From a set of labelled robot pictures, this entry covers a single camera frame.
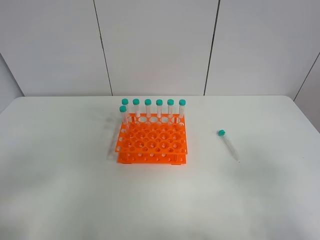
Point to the teal capped test tube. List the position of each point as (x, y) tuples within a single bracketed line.
[(223, 136)]

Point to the orange test tube rack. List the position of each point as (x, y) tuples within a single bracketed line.
[(152, 140)]

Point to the second row left tube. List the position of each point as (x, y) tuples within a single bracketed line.
[(125, 121)]

